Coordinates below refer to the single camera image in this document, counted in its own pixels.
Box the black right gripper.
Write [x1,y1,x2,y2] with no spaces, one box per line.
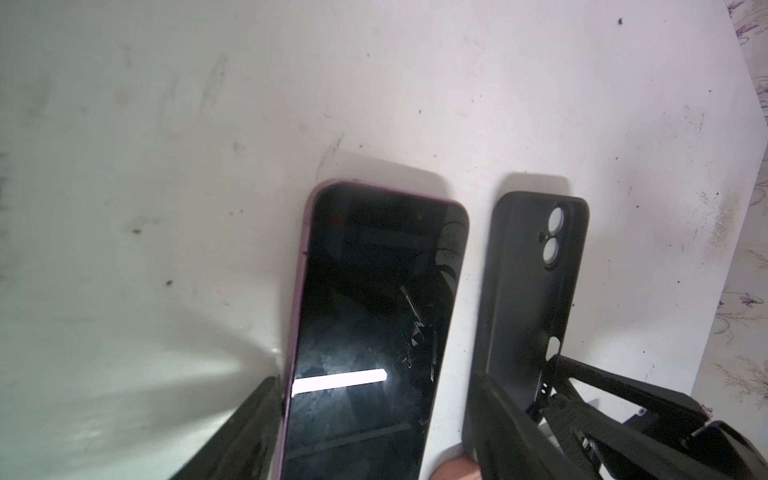
[543,354,767,480]

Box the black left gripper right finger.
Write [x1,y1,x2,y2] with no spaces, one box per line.
[465,371,594,479]

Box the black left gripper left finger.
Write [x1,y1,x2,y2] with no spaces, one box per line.
[172,376,283,480]

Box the pink phone case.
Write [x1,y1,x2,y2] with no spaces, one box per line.
[429,454,482,480]

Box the black phone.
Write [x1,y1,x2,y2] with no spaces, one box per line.
[275,180,469,479]

